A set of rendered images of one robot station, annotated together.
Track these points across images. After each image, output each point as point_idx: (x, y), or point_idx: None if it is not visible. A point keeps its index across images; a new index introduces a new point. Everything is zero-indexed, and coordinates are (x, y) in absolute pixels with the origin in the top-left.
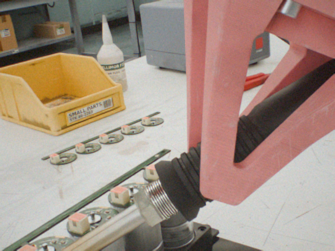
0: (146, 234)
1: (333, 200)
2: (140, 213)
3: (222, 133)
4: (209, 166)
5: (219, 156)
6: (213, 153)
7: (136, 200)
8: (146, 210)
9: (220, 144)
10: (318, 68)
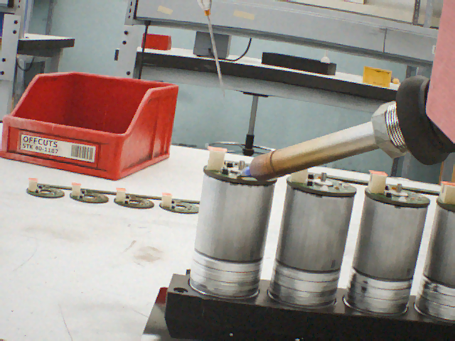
0: (453, 258)
1: None
2: (371, 121)
3: (453, 20)
4: (436, 67)
5: (447, 55)
6: (442, 49)
7: (378, 109)
8: (377, 119)
9: (451, 38)
10: None
